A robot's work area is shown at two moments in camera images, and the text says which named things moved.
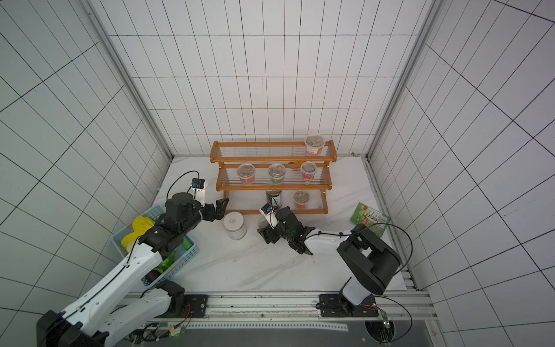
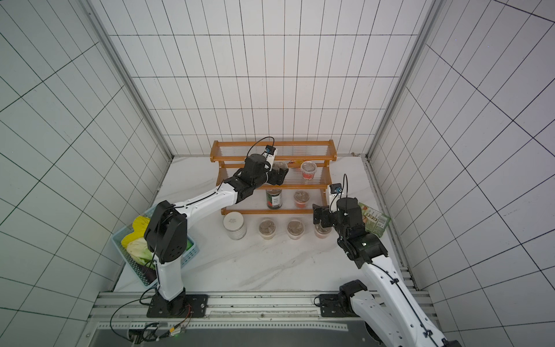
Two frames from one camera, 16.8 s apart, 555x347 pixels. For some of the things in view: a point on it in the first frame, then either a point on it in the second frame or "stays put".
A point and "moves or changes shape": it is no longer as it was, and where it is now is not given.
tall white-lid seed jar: [233, 223] stays put
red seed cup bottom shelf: [300, 197] stays put
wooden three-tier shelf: [272, 175] stays put
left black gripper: [219, 210] to [278, 181]
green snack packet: [368, 216] stays put
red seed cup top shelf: [314, 144] moves or changes shape
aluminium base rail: [294, 320] stays put
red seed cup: [308, 169] stays put
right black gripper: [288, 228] to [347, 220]
